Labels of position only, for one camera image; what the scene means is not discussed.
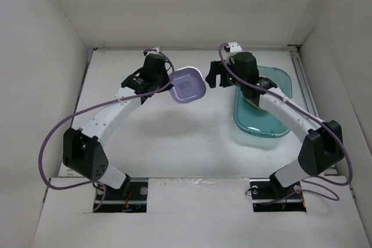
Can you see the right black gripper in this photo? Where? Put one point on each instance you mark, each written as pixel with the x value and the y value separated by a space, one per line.
pixel 217 68

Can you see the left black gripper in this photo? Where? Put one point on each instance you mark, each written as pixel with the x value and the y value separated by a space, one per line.
pixel 166 74

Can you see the purple plate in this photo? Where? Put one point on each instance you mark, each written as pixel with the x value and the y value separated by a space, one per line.
pixel 188 85

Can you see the yellow plate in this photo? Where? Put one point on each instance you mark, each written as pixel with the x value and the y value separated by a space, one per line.
pixel 252 103

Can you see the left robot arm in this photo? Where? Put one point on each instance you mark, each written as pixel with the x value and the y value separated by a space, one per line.
pixel 83 149

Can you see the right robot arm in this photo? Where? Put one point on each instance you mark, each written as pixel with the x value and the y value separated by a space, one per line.
pixel 320 142

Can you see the teal plastic bin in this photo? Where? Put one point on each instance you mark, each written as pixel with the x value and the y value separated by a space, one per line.
pixel 259 122

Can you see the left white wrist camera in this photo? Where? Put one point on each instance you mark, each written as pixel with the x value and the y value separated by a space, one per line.
pixel 154 50

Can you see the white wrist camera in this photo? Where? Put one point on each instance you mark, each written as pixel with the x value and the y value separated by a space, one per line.
pixel 233 47
pixel 154 50

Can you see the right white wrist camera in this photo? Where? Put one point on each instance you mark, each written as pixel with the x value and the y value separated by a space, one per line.
pixel 233 47

